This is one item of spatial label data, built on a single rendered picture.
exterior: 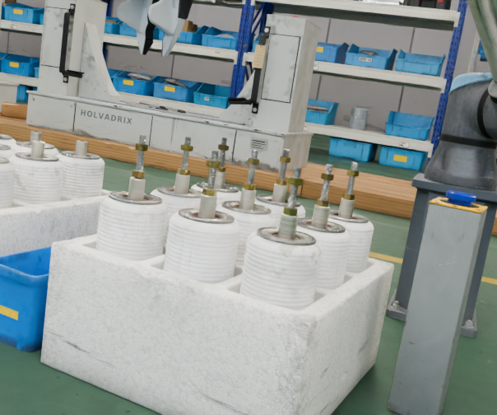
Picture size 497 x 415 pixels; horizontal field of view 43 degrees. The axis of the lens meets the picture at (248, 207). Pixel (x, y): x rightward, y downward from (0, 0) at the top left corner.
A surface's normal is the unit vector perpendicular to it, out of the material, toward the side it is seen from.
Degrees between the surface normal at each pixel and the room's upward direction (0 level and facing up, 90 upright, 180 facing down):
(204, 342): 90
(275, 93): 90
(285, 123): 90
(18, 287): 92
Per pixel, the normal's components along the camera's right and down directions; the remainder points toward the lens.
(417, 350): -0.45, 0.09
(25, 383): 0.14, -0.97
